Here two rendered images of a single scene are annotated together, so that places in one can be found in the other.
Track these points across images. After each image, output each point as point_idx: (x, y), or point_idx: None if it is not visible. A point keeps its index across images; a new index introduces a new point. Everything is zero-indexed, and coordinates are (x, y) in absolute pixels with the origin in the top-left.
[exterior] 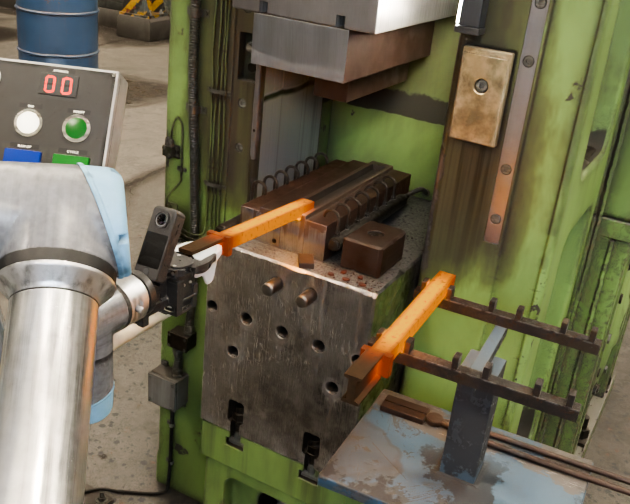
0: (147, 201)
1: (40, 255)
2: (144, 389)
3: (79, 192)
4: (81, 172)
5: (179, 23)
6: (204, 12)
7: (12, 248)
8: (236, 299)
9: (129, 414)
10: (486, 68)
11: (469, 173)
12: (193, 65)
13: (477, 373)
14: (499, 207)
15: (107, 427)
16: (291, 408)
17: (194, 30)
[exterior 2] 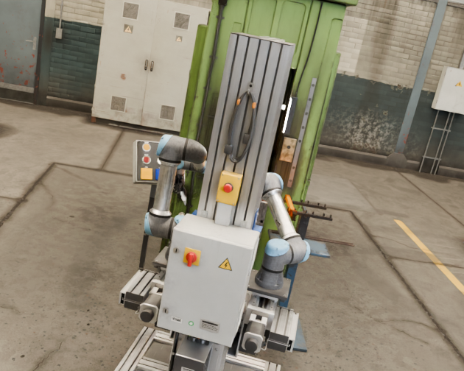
0: (54, 188)
1: (276, 188)
2: (128, 260)
3: (276, 177)
4: (273, 174)
5: (192, 128)
6: (202, 125)
7: (270, 188)
8: None
9: (131, 269)
10: (290, 143)
11: (283, 168)
12: (198, 140)
13: (310, 213)
14: (291, 177)
15: (127, 273)
16: None
17: (199, 130)
